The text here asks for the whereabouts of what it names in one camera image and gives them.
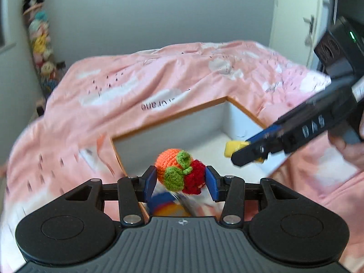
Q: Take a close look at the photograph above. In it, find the calico plush toy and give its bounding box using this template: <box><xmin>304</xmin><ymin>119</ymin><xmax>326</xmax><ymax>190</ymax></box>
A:
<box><xmin>148</xmin><ymin>192</ymin><xmax>197</xmax><ymax>217</ymax></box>

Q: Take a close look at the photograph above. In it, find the crochet orange and red fruit toy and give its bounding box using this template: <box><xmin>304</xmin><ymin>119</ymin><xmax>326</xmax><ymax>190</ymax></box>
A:
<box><xmin>155</xmin><ymin>149</ymin><xmax>207</xmax><ymax>195</ymax></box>

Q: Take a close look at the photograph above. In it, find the door handle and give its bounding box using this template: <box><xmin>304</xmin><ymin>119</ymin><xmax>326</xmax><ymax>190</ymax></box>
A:
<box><xmin>302</xmin><ymin>15</ymin><xmax>318</xmax><ymax>45</ymax></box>

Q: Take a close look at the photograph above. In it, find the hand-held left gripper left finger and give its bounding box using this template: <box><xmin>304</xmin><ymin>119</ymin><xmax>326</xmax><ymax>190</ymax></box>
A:
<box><xmin>64</xmin><ymin>166</ymin><xmax>158</xmax><ymax>226</ymax></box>

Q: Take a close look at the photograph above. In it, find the column of plush toys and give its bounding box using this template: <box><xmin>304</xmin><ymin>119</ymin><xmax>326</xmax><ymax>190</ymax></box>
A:
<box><xmin>21</xmin><ymin>0</ymin><xmax>67</xmax><ymax>99</ymax></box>

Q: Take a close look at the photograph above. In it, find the white door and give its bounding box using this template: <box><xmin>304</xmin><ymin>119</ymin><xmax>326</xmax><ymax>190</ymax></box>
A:
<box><xmin>269</xmin><ymin>0</ymin><xmax>337</xmax><ymax>73</ymax></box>

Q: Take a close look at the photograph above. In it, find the orange cardboard box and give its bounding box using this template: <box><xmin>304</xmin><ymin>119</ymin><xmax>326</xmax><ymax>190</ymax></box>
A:
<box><xmin>110</xmin><ymin>96</ymin><xmax>288</xmax><ymax>217</ymax></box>

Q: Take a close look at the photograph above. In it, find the person's right hand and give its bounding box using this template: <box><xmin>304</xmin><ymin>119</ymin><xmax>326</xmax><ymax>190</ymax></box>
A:
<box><xmin>328</xmin><ymin>114</ymin><xmax>364</xmax><ymax>172</ymax></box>

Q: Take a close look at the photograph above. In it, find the yellow block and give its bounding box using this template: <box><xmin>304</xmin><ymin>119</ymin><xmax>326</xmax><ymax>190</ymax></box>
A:
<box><xmin>225</xmin><ymin>140</ymin><xmax>263</xmax><ymax>164</ymax></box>

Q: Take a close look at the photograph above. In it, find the pink printed blanket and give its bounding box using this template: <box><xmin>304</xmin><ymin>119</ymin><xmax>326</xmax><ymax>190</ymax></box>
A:
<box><xmin>0</xmin><ymin>40</ymin><xmax>364</xmax><ymax>273</ymax></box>

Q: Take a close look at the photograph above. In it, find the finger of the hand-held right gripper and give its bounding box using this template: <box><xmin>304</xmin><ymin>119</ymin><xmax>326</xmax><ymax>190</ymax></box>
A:
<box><xmin>231</xmin><ymin>135</ymin><xmax>285</xmax><ymax>168</ymax></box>
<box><xmin>246</xmin><ymin>121</ymin><xmax>286</xmax><ymax>144</ymax></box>

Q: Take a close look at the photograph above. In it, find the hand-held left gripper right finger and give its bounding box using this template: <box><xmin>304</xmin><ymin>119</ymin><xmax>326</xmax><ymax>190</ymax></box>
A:
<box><xmin>205</xmin><ymin>165</ymin><xmax>299</xmax><ymax>226</ymax></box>

